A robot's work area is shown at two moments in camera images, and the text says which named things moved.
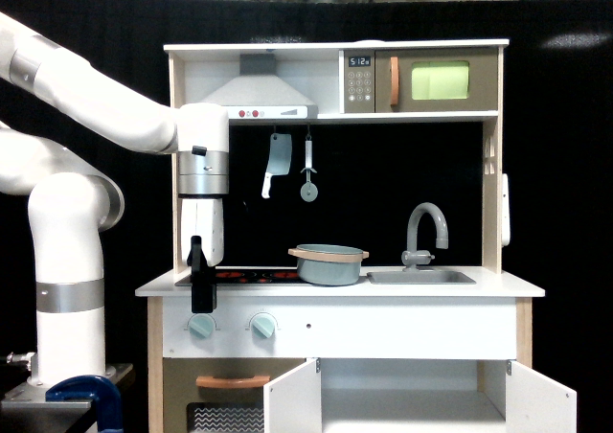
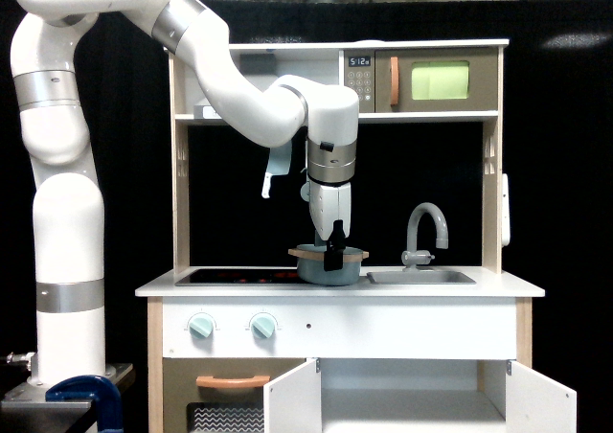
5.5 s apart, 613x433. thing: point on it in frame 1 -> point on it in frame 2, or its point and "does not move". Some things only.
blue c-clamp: x=103 y=394 does not move
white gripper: x=202 y=246 -> x=329 y=204
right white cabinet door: x=535 y=403 does not move
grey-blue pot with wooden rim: x=329 y=263 does not move
